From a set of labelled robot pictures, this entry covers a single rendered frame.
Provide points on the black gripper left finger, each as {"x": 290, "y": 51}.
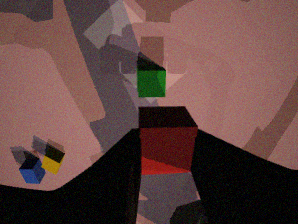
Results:
{"x": 106, "y": 193}

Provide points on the blue cube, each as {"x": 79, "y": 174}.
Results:
{"x": 31, "y": 171}

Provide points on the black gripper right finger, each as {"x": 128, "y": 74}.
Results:
{"x": 237, "y": 187}

